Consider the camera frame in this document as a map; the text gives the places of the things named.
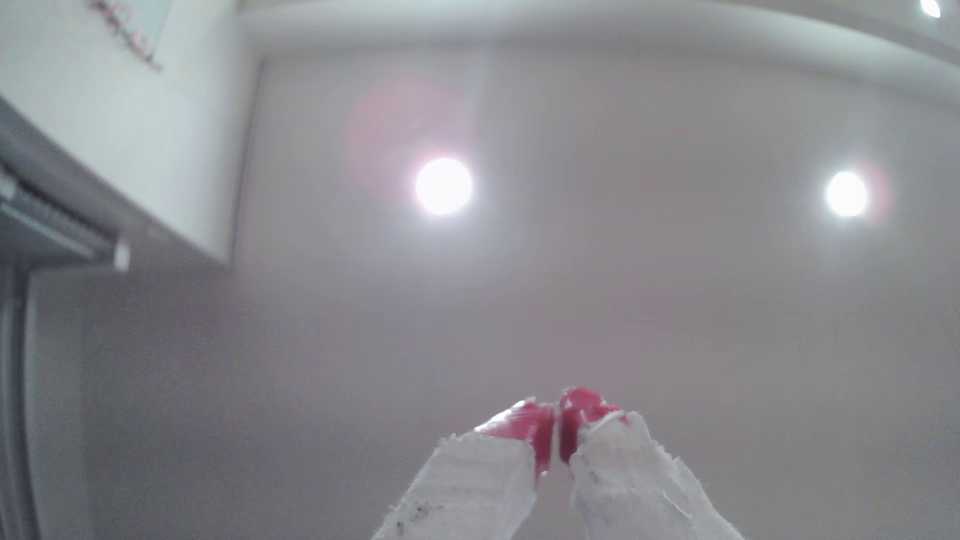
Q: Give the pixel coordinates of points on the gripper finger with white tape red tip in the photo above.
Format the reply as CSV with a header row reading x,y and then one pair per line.
x,y
630,487
465,487

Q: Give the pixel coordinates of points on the round ceiling light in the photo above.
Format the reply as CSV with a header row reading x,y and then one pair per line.
x,y
847,193
931,7
444,186

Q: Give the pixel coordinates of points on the grey roller blind housing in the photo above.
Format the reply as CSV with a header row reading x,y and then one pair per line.
x,y
52,225

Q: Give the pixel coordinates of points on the grey window frame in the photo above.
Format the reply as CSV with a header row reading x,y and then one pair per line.
x,y
11,405

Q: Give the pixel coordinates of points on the white wall picture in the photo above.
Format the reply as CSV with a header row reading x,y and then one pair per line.
x,y
142,22

